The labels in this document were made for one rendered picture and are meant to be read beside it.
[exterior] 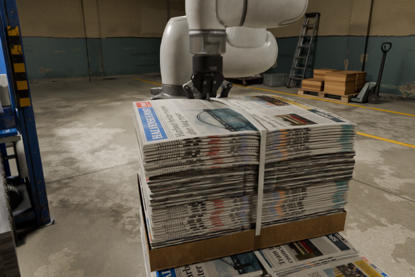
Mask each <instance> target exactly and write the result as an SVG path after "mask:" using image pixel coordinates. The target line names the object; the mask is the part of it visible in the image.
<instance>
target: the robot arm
mask: <svg viewBox="0 0 415 277"><path fill-rule="evenodd" d="M307 6H308V0H185V11H186V16H183V17H174V18H171V19H170V20H169V21H168V23H167V25H166V28H165V30H164V34H163V36H162V42H161V48H160V65H161V76H162V86H161V87H158V88H151V94H152V95H154V96H152V97H150V101H152V100H159V99H201V100H206V101H207V100H208V98H209V97H213V98H216V96H217V90H218V89H219V87H220V86H221V85H222V90H221V93H220V98H224V97H228V92H229V91H230V89H231V88H232V86H233V85H232V83H229V82H227V81H226V80H224V77H228V78H235V77H244V76H253V75H257V74H259V73H262V72H265V71H266V70H268V69H270V68H271V66H273V65H274V64H275V61H276V59H277V54H278V46H277V42H276V39H275V37H274V36H273V34H272V33H271V32H269V31H266V28H277V27H284V26H287V25H291V24H293V23H295V22H296V21H297V20H299V19H300V18H301V17H302V16H303V15H304V13H305V12H306V9H307Z"/></svg>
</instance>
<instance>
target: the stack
mask: <svg viewBox="0 0 415 277"><path fill-rule="evenodd" d="M139 211H140V219H141V227H140V231H141V241H142V246H143V255H144V260H145V272H146V277H391V276H390V275H388V274H387V273H386V272H384V271H383V270H382V269H381V268H379V267H378V266H377V265H376V264H374V263H373V262H372V261H370V260H369V259H368V258H367V257H365V256H364V255H361V256H359V254H358V252H359V250H358V249H357V248H355V246H354V245H352V243H350V242H349V241H348V240H347V239H346V238H344V237H343V236H342V235H341V234H340V233H339V232H337V233H332V234H326V235H323V236H318V237H314V238H309V239H303V240H300V241H294V242H289V243H285V244H280V245H276V246H271V247H266V248H262V249H256V250H251V251H247V252H242V253H239V254H233V255H228V256H225V257H219V258H214V259H210V260H205V261H202V262H196V263H191V264H187V265H182V266H179V267H173V268H168V269H164V270H159V271H154V272H151V269H150V265H149V257H148V249H147V245H146V236H145V229H144V224H143V216H142V211H141V205H140V209H139Z"/></svg>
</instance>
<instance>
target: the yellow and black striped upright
mask: <svg viewBox="0 0 415 277"><path fill-rule="evenodd" d="M7 32H8V37H9V44H10V51H11V54H12V61H13V66H14V73H15V80H16V84H17V91H18V95H19V102H20V106H21V107H25V106H31V105H30V98H29V93H28V86H27V78H26V74H25V67H24V62H23V55H22V48H21V43H20V36H19V29H18V27H10V26H7Z"/></svg>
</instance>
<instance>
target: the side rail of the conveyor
mask: <svg viewBox="0 0 415 277"><path fill-rule="evenodd" d="M1 158H2V156H1V150H0V277H18V276H20V270H19V263H18V258H17V251H16V246H15V239H14V232H13V227H12V224H13V222H12V218H11V216H10V212H11V210H10V206H9V197H8V195H7V187H6V179H5V178H4V176H5V174H4V171H3V169H4V167H3V165H2V159H1Z"/></svg>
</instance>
